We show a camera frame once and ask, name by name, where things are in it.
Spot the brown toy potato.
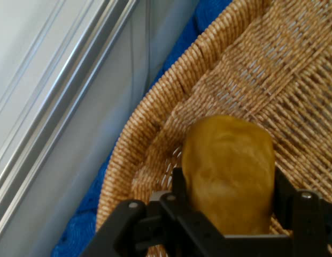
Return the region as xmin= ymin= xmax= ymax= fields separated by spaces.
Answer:
xmin=181 ymin=114 xmax=275 ymax=236

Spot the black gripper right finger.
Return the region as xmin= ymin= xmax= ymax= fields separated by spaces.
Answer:
xmin=272 ymin=165 xmax=332 ymax=257

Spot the oval wicker basket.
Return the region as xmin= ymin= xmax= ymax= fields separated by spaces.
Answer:
xmin=96 ymin=0 xmax=332 ymax=257

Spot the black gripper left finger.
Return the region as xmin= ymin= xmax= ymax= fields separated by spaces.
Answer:
xmin=80 ymin=167 xmax=226 ymax=257

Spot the aluminium window frame rail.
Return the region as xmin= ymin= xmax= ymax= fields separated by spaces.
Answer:
xmin=0 ymin=0 xmax=146 ymax=241

